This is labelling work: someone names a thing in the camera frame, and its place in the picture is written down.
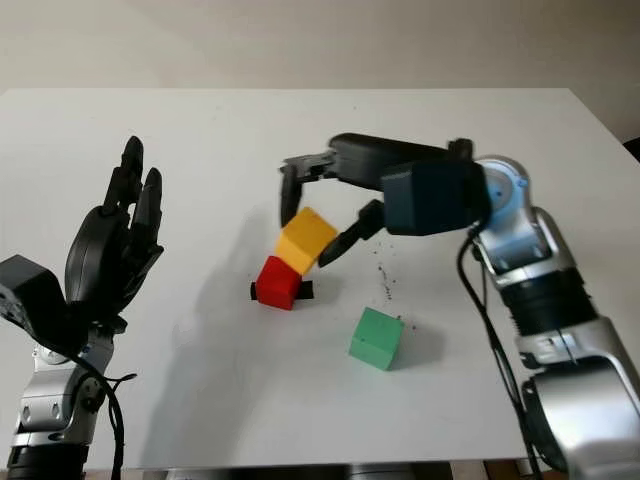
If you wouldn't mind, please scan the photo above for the black tape strip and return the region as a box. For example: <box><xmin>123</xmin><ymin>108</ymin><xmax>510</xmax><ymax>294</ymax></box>
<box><xmin>248</xmin><ymin>280</ymin><xmax>315</xmax><ymax>303</ymax></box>

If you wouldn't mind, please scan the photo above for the dark robot torso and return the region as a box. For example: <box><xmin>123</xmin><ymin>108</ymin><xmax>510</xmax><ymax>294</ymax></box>
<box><xmin>164</xmin><ymin>464</ymin><xmax>451</xmax><ymax>480</ymax></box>

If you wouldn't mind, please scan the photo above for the yellow wooden block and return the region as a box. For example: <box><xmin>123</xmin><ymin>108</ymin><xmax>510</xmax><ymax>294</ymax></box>
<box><xmin>275</xmin><ymin>206</ymin><xmax>340</xmax><ymax>275</ymax></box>

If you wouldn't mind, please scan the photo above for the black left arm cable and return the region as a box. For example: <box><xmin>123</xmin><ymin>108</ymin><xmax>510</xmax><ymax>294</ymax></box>
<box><xmin>74</xmin><ymin>349</ymin><xmax>139</xmax><ymax>480</ymax></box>

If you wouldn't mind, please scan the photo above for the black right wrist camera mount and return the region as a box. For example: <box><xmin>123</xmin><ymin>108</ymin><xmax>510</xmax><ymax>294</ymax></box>
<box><xmin>380</xmin><ymin>159</ymin><xmax>490</xmax><ymax>238</ymax></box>

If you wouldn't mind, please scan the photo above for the green wooden block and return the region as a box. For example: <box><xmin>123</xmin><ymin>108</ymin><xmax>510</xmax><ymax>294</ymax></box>
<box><xmin>347</xmin><ymin>306</ymin><xmax>406</xmax><ymax>372</ymax></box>

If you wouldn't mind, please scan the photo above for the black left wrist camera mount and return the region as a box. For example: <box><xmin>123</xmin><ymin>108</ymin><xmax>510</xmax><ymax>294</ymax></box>
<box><xmin>0</xmin><ymin>254</ymin><xmax>77</xmax><ymax>362</ymax></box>

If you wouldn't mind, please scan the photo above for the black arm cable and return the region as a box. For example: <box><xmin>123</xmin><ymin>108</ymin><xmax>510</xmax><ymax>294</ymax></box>
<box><xmin>74</xmin><ymin>349</ymin><xmax>139</xmax><ymax>480</ymax></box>
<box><xmin>457</xmin><ymin>224</ymin><xmax>545</xmax><ymax>480</ymax></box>

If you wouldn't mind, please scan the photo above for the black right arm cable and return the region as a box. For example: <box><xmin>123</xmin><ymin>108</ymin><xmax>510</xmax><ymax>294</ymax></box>
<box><xmin>457</xmin><ymin>224</ymin><xmax>545</xmax><ymax>480</ymax></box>

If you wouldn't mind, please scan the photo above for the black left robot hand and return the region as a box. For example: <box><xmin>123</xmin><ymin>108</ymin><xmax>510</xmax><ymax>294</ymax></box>
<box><xmin>64</xmin><ymin>135</ymin><xmax>166</xmax><ymax>322</ymax></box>

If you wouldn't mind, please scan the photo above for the red wooden block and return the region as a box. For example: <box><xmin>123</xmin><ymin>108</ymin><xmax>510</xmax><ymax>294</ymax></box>
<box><xmin>255</xmin><ymin>255</ymin><xmax>301</xmax><ymax>312</ymax></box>

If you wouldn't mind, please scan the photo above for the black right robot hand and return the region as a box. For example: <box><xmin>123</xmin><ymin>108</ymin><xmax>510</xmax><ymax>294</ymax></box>
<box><xmin>278</xmin><ymin>132</ymin><xmax>452</xmax><ymax>269</ymax></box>

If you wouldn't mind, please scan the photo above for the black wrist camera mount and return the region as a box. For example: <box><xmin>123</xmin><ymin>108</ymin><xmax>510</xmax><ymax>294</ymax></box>
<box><xmin>380</xmin><ymin>159</ymin><xmax>490</xmax><ymax>238</ymax></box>
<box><xmin>0</xmin><ymin>254</ymin><xmax>77</xmax><ymax>362</ymax></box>

